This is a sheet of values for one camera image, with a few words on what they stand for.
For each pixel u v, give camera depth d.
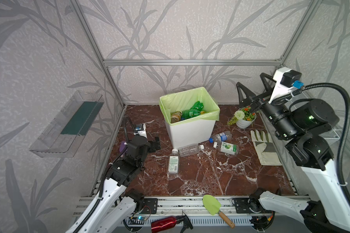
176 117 0.82
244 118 0.94
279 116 0.38
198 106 0.94
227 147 0.91
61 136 0.64
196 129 0.92
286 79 0.33
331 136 0.61
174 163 0.85
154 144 0.63
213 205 0.74
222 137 0.96
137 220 0.71
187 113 0.92
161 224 0.65
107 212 0.45
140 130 0.60
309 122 0.31
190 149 0.89
